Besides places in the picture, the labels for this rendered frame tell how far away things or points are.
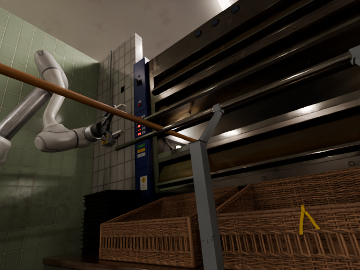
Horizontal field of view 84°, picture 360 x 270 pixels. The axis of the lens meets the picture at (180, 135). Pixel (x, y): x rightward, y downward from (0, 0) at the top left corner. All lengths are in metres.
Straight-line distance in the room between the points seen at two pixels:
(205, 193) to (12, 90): 1.92
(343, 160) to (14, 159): 2.10
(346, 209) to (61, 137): 1.09
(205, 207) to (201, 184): 0.06
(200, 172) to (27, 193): 1.62
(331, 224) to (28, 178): 1.92
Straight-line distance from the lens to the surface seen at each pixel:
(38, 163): 2.07
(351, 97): 1.20
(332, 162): 1.12
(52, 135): 1.11
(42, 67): 1.49
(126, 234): 0.99
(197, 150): 0.62
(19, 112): 1.56
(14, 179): 2.00
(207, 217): 0.59
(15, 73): 0.80
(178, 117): 1.43
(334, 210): 0.62
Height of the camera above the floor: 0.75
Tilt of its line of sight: 21 degrees up
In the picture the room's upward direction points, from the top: 6 degrees counter-clockwise
